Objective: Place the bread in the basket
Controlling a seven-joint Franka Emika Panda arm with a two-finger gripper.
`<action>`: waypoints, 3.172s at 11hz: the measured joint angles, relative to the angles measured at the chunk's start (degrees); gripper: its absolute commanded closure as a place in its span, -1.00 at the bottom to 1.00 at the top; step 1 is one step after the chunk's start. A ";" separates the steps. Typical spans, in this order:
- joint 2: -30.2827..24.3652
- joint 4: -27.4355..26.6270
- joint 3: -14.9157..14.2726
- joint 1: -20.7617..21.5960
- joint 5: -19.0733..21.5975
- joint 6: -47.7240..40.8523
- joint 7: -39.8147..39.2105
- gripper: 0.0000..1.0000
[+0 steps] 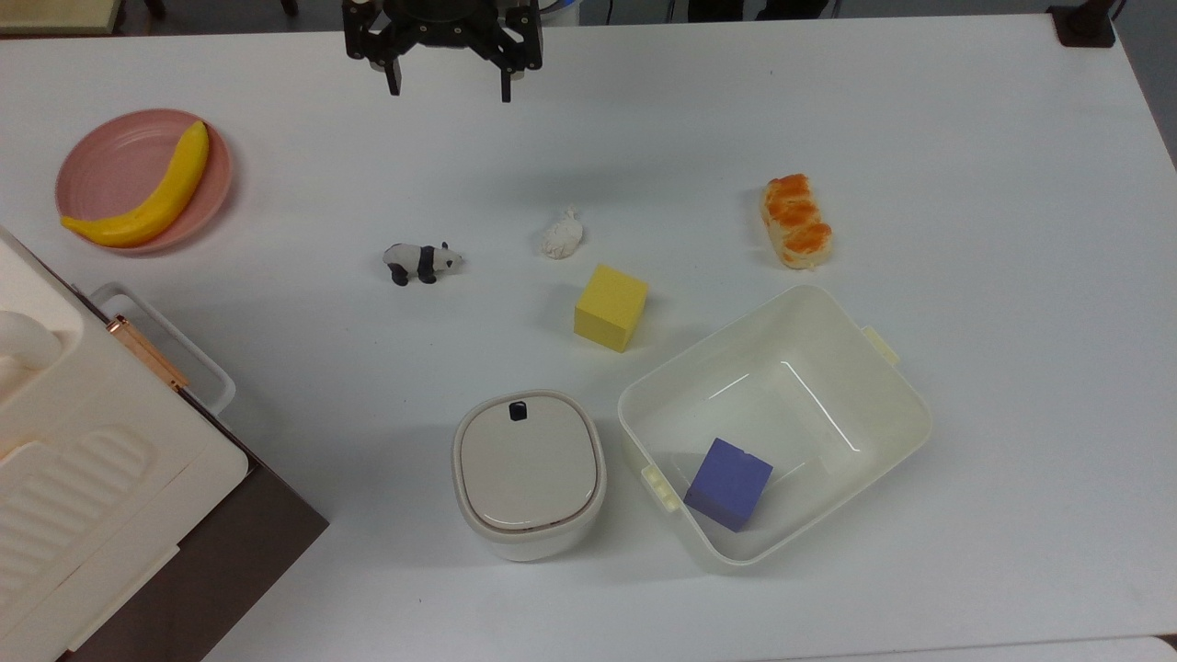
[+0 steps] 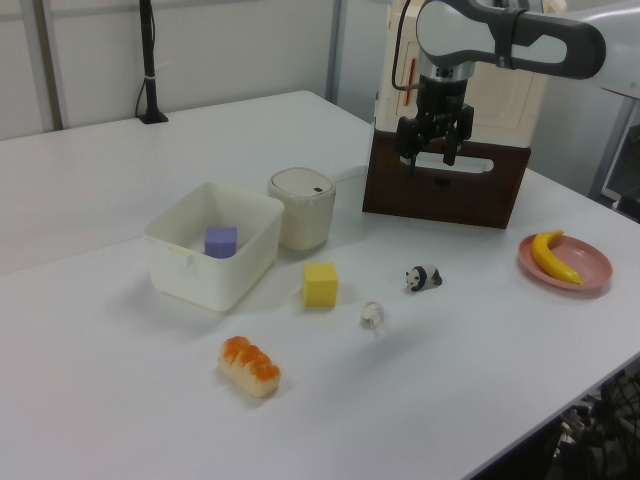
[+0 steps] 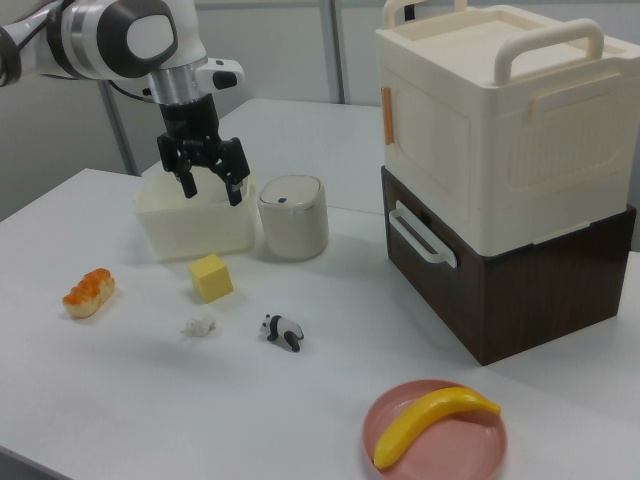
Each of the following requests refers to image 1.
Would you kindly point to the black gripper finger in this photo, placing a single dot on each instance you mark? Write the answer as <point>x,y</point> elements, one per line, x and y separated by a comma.
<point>394,79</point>
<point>506,85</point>

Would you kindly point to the orange glazed bread loaf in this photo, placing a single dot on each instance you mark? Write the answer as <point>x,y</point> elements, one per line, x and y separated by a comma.
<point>794,222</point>

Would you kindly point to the white plastic basket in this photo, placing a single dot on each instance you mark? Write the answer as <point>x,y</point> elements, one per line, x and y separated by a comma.
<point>828,368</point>

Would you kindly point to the small white garlic toy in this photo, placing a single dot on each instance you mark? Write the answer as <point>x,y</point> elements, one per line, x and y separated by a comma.
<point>561,237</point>

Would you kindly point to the black and white panda toy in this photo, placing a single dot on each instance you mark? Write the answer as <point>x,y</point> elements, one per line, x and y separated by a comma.
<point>420,261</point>

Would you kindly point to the yellow foam cube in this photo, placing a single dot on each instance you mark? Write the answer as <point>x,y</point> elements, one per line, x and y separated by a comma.
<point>609,309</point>

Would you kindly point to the yellow banana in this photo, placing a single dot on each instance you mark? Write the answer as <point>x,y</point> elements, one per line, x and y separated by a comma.
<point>165,195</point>

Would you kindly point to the pink round plate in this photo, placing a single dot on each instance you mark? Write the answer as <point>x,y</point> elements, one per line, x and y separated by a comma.
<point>118,165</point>

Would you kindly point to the light wooden side table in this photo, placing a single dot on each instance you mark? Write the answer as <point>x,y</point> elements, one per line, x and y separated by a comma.
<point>57,13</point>

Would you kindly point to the white tray with rim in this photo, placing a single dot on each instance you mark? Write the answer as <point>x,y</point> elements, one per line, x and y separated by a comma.
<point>198,363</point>

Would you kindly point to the white rice cooker with lid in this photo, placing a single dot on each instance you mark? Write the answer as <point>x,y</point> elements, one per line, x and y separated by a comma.
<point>528,469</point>

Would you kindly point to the purple foam cube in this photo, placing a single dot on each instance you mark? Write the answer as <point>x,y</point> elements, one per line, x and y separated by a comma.
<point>728,483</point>

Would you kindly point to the white toaster oven appliance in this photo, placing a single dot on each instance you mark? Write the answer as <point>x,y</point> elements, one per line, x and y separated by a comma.
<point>83,478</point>

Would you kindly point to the black clamp mount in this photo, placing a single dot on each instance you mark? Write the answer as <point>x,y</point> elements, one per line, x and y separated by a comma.
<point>1083,24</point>

